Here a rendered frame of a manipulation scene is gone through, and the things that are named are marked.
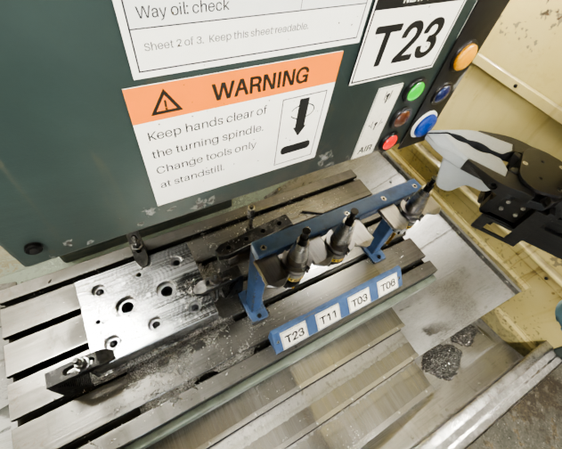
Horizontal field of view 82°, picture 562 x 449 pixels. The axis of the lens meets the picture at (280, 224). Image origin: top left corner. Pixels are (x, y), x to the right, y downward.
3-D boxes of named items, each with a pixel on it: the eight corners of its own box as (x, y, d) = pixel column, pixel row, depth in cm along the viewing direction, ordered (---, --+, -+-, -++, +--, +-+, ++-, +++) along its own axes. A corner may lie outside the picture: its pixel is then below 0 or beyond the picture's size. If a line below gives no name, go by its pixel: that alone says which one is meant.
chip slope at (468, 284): (475, 317, 130) (522, 290, 109) (334, 412, 104) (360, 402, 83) (347, 168, 170) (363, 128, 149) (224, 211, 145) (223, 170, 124)
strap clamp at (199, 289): (242, 291, 95) (244, 267, 83) (199, 310, 90) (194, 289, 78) (238, 281, 96) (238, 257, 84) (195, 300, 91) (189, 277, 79)
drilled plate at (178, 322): (218, 318, 85) (218, 312, 81) (101, 373, 75) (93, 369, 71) (188, 250, 96) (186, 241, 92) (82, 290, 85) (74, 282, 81)
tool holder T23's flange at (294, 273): (297, 247, 70) (299, 240, 68) (315, 267, 68) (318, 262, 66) (274, 261, 68) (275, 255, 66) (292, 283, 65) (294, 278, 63)
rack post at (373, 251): (386, 258, 107) (430, 202, 83) (373, 265, 105) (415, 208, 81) (368, 235, 112) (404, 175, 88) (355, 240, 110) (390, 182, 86)
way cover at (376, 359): (431, 387, 112) (458, 379, 99) (177, 575, 80) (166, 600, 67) (378, 312, 126) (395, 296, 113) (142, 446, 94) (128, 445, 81)
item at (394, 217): (411, 226, 76) (413, 224, 76) (395, 233, 75) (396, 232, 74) (393, 205, 80) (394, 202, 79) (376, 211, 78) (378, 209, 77)
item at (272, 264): (292, 281, 64) (293, 280, 64) (269, 292, 63) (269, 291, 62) (275, 254, 68) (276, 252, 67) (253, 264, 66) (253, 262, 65)
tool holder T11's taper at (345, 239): (345, 229, 71) (354, 210, 66) (354, 246, 69) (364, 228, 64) (327, 233, 70) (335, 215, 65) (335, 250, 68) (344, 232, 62)
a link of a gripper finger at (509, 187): (456, 176, 35) (540, 216, 33) (464, 167, 34) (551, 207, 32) (465, 153, 37) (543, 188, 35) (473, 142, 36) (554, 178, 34)
